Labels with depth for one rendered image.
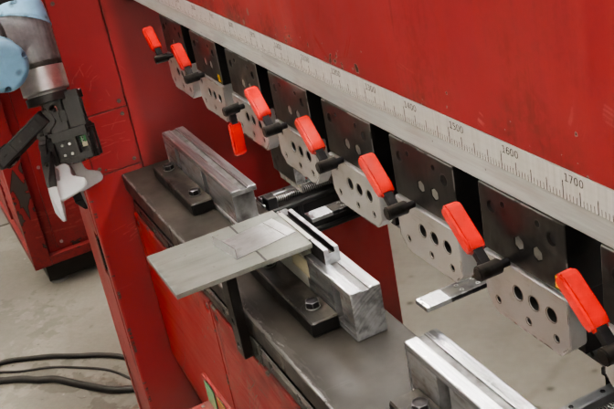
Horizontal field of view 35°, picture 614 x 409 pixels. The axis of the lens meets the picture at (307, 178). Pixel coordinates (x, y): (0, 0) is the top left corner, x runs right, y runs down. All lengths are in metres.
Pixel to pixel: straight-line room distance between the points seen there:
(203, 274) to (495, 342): 1.61
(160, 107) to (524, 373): 1.35
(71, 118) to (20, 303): 2.52
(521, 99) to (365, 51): 0.32
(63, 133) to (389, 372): 0.65
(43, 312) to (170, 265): 2.18
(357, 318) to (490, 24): 0.79
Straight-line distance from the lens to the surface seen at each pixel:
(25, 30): 1.58
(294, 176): 1.74
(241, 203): 2.13
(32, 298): 4.07
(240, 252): 1.77
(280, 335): 1.74
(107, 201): 2.62
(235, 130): 1.76
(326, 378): 1.62
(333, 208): 1.85
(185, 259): 1.79
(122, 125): 2.57
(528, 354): 3.12
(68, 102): 1.59
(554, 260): 1.03
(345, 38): 1.30
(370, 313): 1.67
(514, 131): 1.01
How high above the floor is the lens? 1.81
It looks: 24 degrees down
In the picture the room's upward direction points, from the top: 11 degrees counter-clockwise
